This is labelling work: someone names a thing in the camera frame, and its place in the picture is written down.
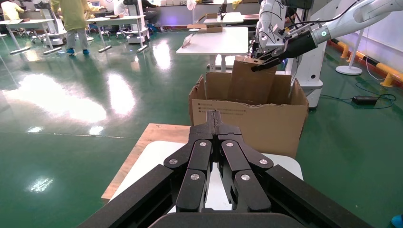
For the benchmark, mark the white work table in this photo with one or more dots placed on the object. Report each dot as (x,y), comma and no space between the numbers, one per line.
(214,42)
(28,22)
(126,20)
(231,19)

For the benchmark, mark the seated person dark clothes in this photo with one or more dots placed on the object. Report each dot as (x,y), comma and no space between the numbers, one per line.
(151,14)

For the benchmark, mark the flat cardboard piece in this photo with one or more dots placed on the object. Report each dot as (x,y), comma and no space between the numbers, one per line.
(196,26)

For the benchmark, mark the blue object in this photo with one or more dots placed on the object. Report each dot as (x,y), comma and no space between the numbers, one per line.
(398,222)

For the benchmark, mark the person in yellow coat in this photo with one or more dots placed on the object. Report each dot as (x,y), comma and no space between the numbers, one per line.
(11,11)
(72,15)

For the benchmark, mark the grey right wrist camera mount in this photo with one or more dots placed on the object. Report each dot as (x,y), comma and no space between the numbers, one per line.
(280,31)

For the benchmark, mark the black power adapter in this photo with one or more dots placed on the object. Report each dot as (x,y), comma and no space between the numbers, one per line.
(365,100)

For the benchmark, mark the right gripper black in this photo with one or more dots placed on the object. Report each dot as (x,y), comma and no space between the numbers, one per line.
(299,45)

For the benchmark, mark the tall brown cardboard box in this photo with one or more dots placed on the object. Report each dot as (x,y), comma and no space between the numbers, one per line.
(248,85)

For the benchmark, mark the white robot torso and base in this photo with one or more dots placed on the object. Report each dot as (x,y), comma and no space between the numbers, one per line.
(310,69)

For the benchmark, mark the small brown cardboard box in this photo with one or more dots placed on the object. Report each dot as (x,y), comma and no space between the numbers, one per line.
(212,16)
(214,29)

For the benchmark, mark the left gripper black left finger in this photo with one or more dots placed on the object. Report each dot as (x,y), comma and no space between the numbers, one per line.
(192,188)

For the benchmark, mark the clear acrylic card stand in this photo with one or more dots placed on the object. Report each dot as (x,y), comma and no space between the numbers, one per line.
(188,41)

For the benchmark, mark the yellow black floor barrier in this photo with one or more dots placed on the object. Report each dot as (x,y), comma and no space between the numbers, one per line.
(387,70)

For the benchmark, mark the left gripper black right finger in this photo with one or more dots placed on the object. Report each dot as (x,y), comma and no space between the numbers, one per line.
(252,192)

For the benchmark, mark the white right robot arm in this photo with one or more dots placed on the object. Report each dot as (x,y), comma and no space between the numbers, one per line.
(346,23)

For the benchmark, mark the wooden board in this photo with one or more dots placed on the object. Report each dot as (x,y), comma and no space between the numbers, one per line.
(148,141)

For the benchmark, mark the big open cardboard box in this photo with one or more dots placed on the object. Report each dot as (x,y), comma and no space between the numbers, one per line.
(270,132)

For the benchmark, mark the white pedestal fan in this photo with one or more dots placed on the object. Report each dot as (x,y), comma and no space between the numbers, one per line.
(362,17)
(191,4)

